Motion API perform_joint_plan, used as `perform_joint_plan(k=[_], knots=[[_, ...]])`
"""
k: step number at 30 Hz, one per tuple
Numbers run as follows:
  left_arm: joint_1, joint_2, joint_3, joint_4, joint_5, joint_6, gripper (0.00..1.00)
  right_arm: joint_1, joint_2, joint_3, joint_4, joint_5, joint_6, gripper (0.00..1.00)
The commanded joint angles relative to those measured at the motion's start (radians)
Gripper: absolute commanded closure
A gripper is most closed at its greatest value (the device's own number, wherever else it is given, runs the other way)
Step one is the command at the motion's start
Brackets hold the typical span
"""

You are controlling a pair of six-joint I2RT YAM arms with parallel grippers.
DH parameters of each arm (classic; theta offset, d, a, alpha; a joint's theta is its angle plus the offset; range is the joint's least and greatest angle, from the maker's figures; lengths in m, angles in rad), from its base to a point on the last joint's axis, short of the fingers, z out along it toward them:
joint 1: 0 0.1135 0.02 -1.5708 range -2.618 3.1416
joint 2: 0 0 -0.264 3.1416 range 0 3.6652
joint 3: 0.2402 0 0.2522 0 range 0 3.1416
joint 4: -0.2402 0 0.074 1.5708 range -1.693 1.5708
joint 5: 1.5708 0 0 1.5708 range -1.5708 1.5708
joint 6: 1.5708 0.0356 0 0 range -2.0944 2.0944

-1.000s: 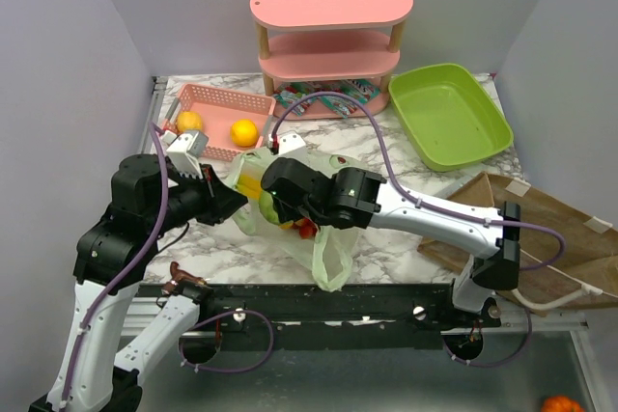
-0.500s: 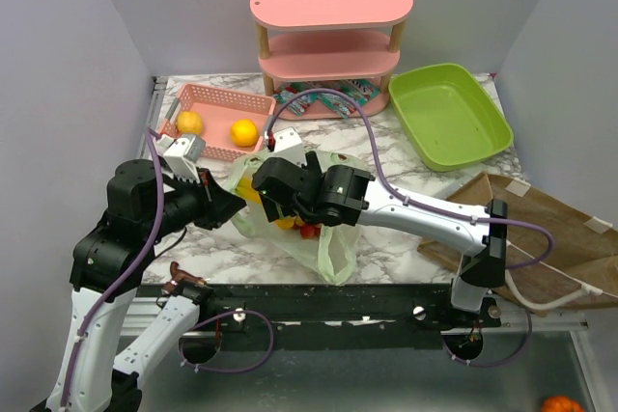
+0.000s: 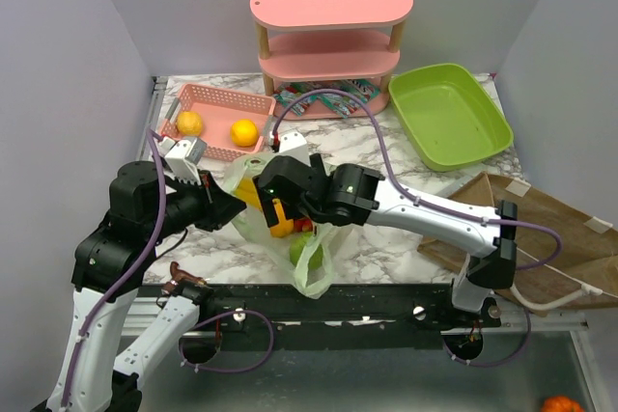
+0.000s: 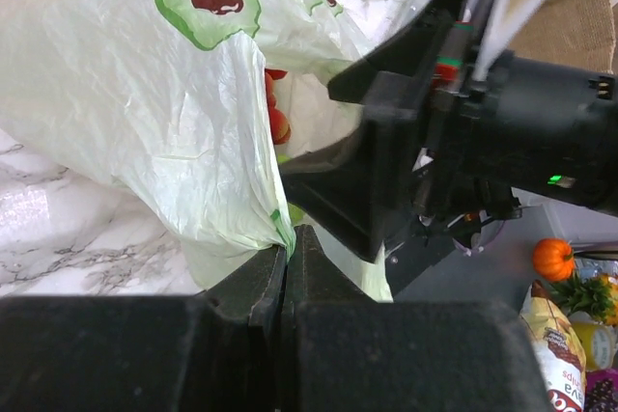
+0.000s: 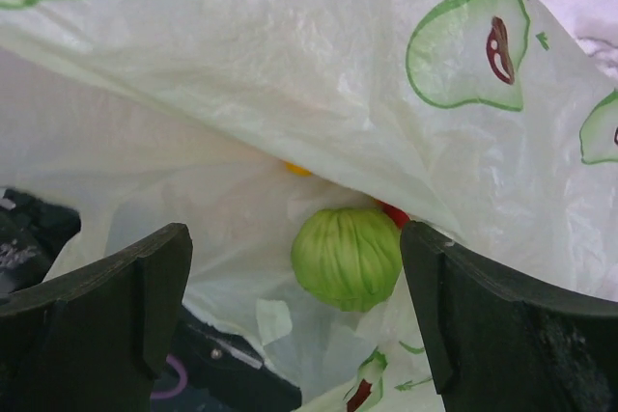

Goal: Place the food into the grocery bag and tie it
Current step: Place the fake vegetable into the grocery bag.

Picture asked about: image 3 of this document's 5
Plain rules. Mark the orange pumpkin toy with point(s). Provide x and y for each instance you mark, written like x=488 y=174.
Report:
x=561 y=404

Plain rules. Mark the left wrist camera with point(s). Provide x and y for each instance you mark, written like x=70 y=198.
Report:
x=182 y=157

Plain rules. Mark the cherry mint candy packet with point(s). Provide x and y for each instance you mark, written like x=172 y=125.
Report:
x=287 y=93

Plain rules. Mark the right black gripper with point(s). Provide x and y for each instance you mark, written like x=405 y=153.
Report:
x=267 y=207

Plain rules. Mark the yellow bell pepper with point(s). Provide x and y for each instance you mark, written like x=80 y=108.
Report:
x=283 y=226

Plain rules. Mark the pink perforated basket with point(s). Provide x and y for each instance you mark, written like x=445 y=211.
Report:
x=219 y=109

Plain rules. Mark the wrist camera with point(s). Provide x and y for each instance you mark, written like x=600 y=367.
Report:
x=291 y=143
x=182 y=157

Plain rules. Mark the green plastic tray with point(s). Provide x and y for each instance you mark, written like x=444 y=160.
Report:
x=448 y=117

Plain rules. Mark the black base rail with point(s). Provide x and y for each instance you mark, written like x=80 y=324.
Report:
x=344 y=317

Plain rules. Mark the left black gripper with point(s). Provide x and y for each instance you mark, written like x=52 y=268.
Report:
x=219 y=206

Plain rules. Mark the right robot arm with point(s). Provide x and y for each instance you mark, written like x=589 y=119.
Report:
x=355 y=195

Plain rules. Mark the red lychee bunch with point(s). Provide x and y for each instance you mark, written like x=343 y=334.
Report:
x=303 y=225

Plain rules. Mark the yellow banana bunch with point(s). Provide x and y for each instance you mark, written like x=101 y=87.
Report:
x=247 y=192

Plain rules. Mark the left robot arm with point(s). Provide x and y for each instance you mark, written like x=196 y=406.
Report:
x=110 y=263

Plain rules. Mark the pink three-tier shelf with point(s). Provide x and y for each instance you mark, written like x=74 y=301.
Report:
x=330 y=40

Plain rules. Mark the avocado print plastic bag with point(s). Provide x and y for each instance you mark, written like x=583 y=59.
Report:
x=306 y=258

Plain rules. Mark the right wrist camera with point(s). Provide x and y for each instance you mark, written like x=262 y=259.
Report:
x=291 y=143

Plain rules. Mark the yellow lemon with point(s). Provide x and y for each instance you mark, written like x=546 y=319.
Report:
x=190 y=123

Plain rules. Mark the orange fruit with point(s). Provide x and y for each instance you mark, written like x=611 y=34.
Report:
x=244 y=133

